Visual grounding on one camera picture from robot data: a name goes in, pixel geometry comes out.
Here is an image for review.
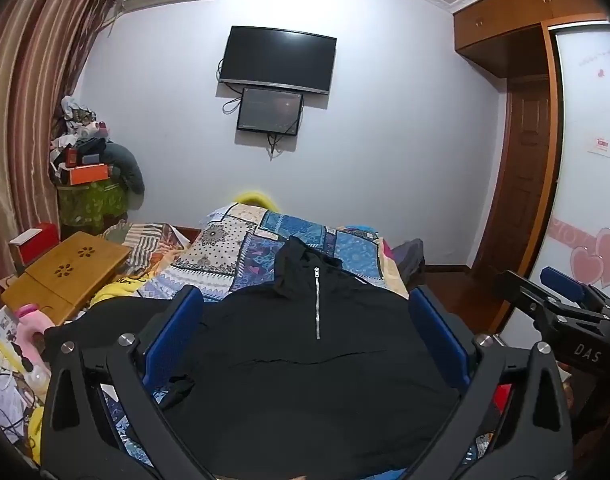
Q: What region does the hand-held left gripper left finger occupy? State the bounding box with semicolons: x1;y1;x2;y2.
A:
39;285;221;480

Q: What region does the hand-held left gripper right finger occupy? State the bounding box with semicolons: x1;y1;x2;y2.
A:
405;285;574;480

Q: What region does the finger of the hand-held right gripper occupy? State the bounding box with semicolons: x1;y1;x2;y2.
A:
495;270;586;325
540;266;606;307

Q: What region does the black zip hoodie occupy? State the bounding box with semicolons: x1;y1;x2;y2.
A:
44;235;467;480

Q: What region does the pile of clothes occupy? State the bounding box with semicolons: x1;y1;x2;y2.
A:
49;95;112;183

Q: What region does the yellow cloth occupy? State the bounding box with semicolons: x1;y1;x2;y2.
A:
91;274;152;307

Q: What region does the dark purple cloth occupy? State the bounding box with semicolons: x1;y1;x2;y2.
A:
392;239;427;292

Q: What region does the white heart-print sliding door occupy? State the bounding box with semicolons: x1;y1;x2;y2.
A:
525;22;610;307

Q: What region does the striped patterned cloth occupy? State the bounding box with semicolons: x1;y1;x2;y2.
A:
102;220;188;281

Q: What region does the brown wooden door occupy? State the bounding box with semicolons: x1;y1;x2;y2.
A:
472;77;552;273

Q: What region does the wooden lap table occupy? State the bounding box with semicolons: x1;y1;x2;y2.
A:
1;231;134;326

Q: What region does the pink plastic toy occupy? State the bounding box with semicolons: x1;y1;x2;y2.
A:
12;302;54;377

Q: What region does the yellow pillow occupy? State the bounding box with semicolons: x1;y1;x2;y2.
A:
233;189;282;212

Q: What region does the red white box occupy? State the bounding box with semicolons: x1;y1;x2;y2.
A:
9;221;58;274

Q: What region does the orange box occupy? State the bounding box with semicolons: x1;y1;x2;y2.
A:
67;162;110;186

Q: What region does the small black monitor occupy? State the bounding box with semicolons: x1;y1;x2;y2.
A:
236;87;305;137

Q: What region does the striped brown curtain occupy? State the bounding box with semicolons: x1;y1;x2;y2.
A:
0;0;126;311

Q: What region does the wooden wardrobe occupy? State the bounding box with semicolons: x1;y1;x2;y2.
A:
452;0;610;277

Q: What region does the white cable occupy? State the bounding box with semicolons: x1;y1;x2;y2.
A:
0;357;33;413

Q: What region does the wall-mounted black television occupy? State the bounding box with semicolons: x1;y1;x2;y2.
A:
219;25;337;96

